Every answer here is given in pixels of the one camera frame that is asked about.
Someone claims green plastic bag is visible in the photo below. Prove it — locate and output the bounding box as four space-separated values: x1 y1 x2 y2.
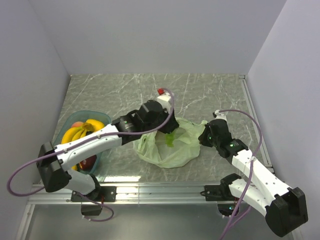
133 117 208 169

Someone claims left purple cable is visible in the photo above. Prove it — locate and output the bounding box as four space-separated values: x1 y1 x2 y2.
6 87 175 222

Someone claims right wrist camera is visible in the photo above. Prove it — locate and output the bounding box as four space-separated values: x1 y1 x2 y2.
212 110 227 122

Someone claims yellow banana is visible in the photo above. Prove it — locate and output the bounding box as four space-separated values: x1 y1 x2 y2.
61 122 94 144

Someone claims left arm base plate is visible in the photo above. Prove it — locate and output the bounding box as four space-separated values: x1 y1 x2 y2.
70 186 117 203

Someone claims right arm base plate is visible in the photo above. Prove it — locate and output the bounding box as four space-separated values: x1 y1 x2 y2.
200 185 225 202

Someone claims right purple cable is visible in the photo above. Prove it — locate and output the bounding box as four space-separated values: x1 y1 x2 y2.
217 109 263 240

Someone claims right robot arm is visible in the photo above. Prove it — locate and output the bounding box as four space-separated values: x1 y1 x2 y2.
198 118 308 237

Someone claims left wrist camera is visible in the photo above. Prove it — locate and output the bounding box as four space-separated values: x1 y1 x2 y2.
156 88 173 111

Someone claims purple cable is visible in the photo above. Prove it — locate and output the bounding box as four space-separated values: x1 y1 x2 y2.
6 87 175 222
217 109 263 240

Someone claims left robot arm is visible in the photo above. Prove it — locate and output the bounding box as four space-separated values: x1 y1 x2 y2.
37 98 179 201

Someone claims peach in tray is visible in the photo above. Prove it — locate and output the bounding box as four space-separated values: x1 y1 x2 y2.
71 121 84 128

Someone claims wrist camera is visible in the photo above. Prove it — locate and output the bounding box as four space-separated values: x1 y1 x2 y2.
212 110 227 122
156 88 173 111

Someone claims yellow mango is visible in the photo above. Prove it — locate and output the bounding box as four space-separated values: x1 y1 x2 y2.
86 119 105 132

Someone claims teal plastic tray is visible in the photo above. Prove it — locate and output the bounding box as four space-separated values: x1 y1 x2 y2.
53 110 112 174

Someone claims green grape bunch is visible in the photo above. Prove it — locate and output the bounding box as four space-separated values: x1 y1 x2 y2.
164 132 175 148

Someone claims aluminium rail right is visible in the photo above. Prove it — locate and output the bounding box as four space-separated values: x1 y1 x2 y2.
238 75 273 169

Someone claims aluminium rail front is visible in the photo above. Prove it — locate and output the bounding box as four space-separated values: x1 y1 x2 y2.
27 182 219 207

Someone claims aluminium rail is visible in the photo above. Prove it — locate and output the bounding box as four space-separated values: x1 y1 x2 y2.
238 75 273 169
27 182 219 207

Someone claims dark red apple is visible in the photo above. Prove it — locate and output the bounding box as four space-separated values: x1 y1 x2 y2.
78 155 97 171

